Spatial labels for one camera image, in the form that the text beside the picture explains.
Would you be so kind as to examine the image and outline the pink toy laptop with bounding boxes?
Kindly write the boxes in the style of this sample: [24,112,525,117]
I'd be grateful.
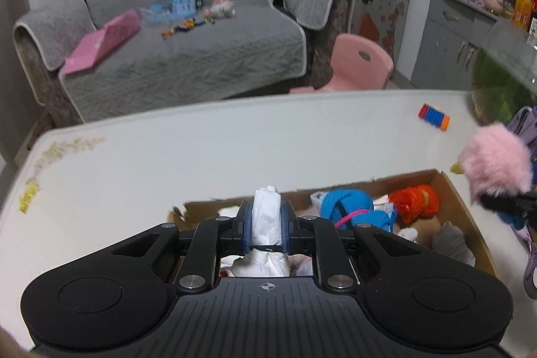
[62,9,142,75]

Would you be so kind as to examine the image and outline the white cloth item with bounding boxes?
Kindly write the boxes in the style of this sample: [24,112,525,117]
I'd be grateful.
[218,185,292,278]

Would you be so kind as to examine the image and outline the pink fluffy ball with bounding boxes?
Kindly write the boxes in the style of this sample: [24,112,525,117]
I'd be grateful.
[459,122,533,203]

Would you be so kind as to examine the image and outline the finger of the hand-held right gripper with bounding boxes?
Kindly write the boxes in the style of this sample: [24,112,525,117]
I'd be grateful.
[480,191,537,217]

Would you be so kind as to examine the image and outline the brown cardboard box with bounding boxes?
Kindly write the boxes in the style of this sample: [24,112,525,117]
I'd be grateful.
[170,169,500,279]

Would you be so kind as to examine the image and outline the orange mesh bundle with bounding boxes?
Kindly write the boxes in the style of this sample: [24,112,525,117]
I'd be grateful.
[388,185,440,223]

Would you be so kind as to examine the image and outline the large glass jar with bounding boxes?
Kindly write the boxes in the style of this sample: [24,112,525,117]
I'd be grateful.
[470,20,537,128]

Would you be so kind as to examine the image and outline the white desktop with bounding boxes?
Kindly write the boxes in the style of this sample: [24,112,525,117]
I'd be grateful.
[0,89,537,358]

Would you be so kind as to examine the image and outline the blue toy castle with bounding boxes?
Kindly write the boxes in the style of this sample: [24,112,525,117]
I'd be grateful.
[170,0,203,15]

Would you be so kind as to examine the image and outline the orange drink bottle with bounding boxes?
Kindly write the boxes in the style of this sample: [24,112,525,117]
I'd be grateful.
[512,0,536,32]

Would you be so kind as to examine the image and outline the pink plastic chair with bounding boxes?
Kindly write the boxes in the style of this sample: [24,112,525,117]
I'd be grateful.
[289,33,394,94]

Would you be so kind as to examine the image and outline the white plush toy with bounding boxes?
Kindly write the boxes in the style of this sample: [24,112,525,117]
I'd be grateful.
[202,0,236,20]

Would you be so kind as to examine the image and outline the row of colourful blocks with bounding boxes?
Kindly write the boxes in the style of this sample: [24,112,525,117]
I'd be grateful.
[418,103,451,131]

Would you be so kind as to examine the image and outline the light grey sock bundle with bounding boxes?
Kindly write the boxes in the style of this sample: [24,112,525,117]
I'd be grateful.
[432,221,477,267]

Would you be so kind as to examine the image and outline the light blue plastic toy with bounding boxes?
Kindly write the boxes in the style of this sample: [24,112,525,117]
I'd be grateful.
[138,3,173,22]

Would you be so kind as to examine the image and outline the small white sock bundle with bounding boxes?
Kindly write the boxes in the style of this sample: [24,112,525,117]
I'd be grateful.
[396,227,419,245]

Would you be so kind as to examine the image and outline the grey door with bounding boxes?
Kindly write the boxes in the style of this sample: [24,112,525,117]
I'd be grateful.
[0,0,27,159]

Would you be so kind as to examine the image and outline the grey covered sofa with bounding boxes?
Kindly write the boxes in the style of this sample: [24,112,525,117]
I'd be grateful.
[12,0,358,124]

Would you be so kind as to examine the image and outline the brown cloth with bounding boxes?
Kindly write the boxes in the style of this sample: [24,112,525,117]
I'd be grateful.
[26,108,55,151]

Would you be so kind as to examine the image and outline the small colourful toy pieces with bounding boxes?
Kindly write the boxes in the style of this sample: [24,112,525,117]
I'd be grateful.
[161,17,207,38]

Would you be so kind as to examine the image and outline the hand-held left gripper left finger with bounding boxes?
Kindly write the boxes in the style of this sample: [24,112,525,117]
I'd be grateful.
[105,201,254,294]

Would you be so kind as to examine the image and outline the grey cabinet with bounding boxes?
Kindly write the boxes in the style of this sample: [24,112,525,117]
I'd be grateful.
[411,0,537,90]

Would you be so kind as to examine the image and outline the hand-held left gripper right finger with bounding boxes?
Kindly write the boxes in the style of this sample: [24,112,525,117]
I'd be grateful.
[280,201,429,295]

